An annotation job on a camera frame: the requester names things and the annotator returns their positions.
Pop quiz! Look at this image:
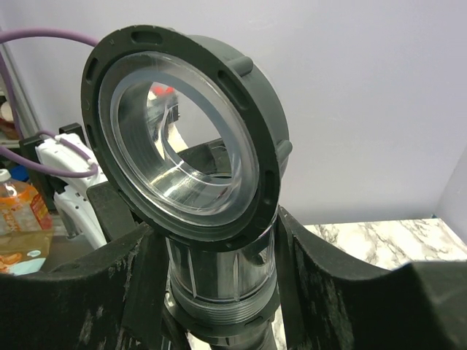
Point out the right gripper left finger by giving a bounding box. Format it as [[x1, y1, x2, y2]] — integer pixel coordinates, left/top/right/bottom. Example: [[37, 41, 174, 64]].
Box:
[[1, 183, 169, 349]]

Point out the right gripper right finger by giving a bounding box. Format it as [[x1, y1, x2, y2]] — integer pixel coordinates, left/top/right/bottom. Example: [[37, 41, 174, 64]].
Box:
[[275, 208, 466, 349]]

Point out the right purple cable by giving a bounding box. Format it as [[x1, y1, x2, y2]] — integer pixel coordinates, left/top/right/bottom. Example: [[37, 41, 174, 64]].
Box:
[[0, 28, 100, 179]]

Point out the orange juice bottle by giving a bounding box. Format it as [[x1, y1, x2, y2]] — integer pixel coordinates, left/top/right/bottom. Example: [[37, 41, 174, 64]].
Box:
[[1, 168, 54, 276]]

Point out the clear plastic pipe fitting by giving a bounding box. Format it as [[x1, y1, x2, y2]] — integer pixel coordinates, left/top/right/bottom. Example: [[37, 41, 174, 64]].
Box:
[[81, 25, 292, 303]]

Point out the aluminium frame rail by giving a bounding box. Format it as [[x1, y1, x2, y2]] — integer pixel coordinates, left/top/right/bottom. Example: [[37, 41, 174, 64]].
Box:
[[1, 42, 41, 139]]

